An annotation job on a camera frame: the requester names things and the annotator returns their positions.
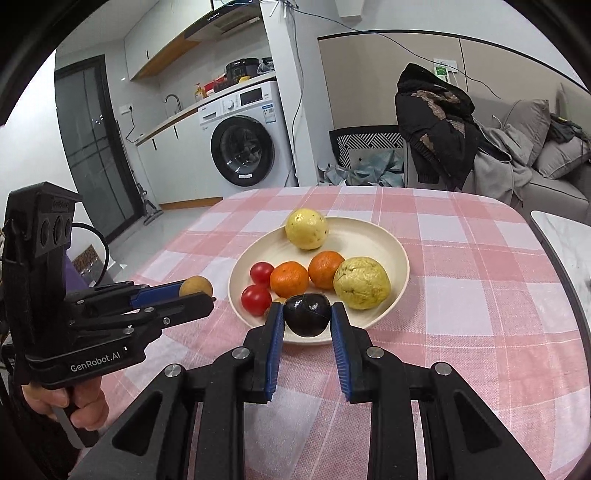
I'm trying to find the black jacket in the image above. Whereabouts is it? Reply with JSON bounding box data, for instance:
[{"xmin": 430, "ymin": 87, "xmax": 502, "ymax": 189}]
[{"xmin": 394, "ymin": 63, "xmax": 481, "ymax": 191}]

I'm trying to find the pale blue crumpled cloth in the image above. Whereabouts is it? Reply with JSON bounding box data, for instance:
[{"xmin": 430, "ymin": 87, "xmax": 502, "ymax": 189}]
[{"xmin": 318, "ymin": 150, "xmax": 407, "ymax": 188}]

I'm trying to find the grey blanket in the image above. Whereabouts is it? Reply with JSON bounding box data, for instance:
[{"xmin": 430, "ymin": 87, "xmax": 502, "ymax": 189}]
[{"xmin": 471, "ymin": 124, "xmax": 534, "ymax": 206}]

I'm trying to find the yellow guava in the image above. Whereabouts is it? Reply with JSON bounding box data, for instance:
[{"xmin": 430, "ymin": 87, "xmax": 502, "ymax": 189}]
[{"xmin": 285, "ymin": 209, "xmax": 329, "ymax": 251}]

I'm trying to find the black rice cooker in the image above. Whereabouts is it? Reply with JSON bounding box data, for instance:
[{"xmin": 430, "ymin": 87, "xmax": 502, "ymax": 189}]
[{"xmin": 225, "ymin": 58, "xmax": 259, "ymax": 81}]

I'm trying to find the pink checked tablecloth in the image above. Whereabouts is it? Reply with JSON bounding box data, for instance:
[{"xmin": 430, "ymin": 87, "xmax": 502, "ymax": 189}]
[{"xmin": 78, "ymin": 186, "xmax": 591, "ymax": 480}]

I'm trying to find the white kitchen counter cabinet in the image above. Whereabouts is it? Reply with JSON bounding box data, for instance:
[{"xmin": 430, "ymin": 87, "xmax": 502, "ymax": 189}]
[{"xmin": 135, "ymin": 108, "xmax": 218, "ymax": 206}]

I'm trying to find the black cable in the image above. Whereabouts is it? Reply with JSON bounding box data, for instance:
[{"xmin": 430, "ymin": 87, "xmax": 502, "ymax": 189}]
[{"xmin": 69, "ymin": 223, "xmax": 109, "ymax": 289}]

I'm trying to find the dark purple plum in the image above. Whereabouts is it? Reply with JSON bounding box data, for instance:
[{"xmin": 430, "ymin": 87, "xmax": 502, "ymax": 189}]
[{"xmin": 283, "ymin": 292, "xmax": 332, "ymax": 337}]

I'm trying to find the grey square pillow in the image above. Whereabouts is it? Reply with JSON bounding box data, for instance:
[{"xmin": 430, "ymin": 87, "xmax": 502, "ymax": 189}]
[{"xmin": 502, "ymin": 98, "xmax": 552, "ymax": 167}]

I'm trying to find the green-yellow guava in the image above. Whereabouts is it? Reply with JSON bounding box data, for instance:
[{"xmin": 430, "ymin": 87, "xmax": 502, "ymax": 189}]
[{"xmin": 333, "ymin": 257, "xmax": 391, "ymax": 310}]

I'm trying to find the cream round plate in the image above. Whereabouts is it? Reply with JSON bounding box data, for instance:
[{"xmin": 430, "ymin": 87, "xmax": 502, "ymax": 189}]
[{"xmin": 228, "ymin": 217, "xmax": 411, "ymax": 346}]

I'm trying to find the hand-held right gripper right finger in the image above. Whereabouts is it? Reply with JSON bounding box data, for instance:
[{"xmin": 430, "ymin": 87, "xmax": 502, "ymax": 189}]
[{"xmin": 330, "ymin": 302, "xmax": 548, "ymax": 480}]

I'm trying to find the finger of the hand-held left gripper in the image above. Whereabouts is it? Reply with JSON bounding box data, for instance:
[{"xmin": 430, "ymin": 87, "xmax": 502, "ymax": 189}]
[
  {"xmin": 67, "ymin": 292, "xmax": 217, "ymax": 342},
  {"xmin": 65, "ymin": 281, "xmax": 188, "ymax": 311}
]

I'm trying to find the white wall cabinet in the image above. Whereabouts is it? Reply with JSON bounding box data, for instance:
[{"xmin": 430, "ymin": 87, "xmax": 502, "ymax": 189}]
[{"xmin": 124, "ymin": 9, "xmax": 232, "ymax": 81}]

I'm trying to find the silver range hood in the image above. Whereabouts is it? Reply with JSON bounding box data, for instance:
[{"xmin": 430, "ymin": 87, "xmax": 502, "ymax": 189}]
[{"xmin": 185, "ymin": 0, "xmax": 262, "ymax": 42}]

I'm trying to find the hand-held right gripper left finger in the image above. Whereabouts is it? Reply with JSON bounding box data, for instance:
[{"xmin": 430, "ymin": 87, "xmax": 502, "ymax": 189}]
[{"xmin": 69, "ymin": 302, "xmax": 286, "ymax": 480}]

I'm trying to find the dark glass door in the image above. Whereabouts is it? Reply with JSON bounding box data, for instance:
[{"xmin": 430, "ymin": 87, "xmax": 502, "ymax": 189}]
[{"xmin": 55, "ymin": 55, "xmax": 141, "ymax": 232}]

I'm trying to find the grey flat pillow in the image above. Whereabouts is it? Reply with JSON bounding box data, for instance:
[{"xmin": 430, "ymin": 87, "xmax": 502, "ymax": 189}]
[{"xmin": 536, "ymin": 136, "xmax": 591, "ymax": 180}]

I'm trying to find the red tomato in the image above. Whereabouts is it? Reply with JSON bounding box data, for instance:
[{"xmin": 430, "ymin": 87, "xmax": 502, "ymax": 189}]
[
  {"xmin": 241, "ymin": 284, "xmax": 272, "ymax": 317},
  {"xmin": 250, "ymin": 261, "xmax": 275, "ymax": 285}
]

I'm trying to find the small orange mandarin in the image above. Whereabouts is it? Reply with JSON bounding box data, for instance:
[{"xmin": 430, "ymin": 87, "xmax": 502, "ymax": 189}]
[{"xmin": 308, "ymin": 250, "xmax": 346, "ymax": 291}]

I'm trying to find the grey sofa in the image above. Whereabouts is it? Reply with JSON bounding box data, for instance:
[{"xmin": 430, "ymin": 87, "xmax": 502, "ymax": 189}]
[{"xmin": 462, "ymin": 83, "xmax": 591, "ymax": 213}]

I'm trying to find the brown longan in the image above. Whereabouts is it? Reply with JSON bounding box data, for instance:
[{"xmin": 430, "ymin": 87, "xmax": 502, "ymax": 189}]
[{"xmin": 179, "ymin": 275, "xmax": 214, "ymax": 298}]

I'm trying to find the large orange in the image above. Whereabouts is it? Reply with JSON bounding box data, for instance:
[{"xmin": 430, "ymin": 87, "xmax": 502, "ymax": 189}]
[{"xmin": 270, "ymin": 261, "xmax": 309, "ymax": 299}]

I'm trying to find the person's left hand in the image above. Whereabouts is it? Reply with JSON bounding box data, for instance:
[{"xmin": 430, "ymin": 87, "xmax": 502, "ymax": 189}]
[{"xmin": 21, "ymin": 374, "xmax": 110, "ymax": 432}]

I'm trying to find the white washing machine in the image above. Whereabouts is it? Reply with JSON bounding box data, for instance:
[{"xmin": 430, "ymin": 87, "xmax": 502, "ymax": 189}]
[{"xmin": 198, "ymin": 80, "xmax": 296, "ymax": 189}]

